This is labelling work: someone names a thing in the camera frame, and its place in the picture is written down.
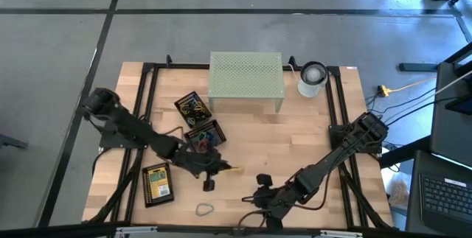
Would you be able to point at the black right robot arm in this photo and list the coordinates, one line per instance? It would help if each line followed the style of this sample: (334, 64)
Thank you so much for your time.
(332, 160)

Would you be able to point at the long black plastic basket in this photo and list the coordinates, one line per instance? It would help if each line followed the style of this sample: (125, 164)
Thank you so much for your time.
(145, 194)

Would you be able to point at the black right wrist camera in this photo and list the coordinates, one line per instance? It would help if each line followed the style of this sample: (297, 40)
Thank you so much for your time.
(264, 180)

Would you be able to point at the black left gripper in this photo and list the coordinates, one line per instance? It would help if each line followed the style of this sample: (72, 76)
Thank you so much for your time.
(199, 162)

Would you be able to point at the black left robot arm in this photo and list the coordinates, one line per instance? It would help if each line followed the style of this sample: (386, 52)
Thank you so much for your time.
(132, 127)

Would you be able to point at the black aluminium table frame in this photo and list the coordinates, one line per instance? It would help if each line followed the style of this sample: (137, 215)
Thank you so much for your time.
(177, 66)

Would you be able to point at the green perforated metal shelf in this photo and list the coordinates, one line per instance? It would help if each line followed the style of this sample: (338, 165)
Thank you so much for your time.
(245, 74)

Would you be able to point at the red rubber band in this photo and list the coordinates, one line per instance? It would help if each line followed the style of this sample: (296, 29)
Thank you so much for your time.
(203, 146)

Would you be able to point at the dark tablet screen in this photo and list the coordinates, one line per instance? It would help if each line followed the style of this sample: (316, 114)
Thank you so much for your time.
(462, 106)

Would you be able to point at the grey-blue rubber band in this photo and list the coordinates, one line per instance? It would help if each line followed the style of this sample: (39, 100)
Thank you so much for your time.
(196, 210)

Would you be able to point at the small black plastic basket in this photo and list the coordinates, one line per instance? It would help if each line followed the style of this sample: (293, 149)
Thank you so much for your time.
(184, 99)
(217, 129)

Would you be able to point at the purple-blue rubber band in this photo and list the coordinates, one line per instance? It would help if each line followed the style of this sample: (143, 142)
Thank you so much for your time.
(189, 121)

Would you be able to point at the bag of rubber bands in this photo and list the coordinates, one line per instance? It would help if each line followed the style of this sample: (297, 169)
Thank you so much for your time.
(399, 192)

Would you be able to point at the black floor stand foot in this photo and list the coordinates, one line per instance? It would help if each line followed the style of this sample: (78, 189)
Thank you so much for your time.
(418, 67)

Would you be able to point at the black laptop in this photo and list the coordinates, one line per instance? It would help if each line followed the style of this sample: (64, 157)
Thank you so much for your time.
(442, 197)

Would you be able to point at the grey furniture foot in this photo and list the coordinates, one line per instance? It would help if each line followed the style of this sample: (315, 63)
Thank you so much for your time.
(11, 141)

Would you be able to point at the green rubber band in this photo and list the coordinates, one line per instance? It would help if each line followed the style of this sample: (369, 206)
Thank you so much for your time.
(199, 135)

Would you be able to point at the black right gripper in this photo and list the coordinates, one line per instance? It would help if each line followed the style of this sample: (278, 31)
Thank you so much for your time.
(276, 201)

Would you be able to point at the black crossbar with silver brackets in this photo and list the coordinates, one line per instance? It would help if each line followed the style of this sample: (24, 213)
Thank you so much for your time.
(73, 230)

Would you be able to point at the black desk beam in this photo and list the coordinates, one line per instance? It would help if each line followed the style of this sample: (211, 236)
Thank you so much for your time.
(405, 152)

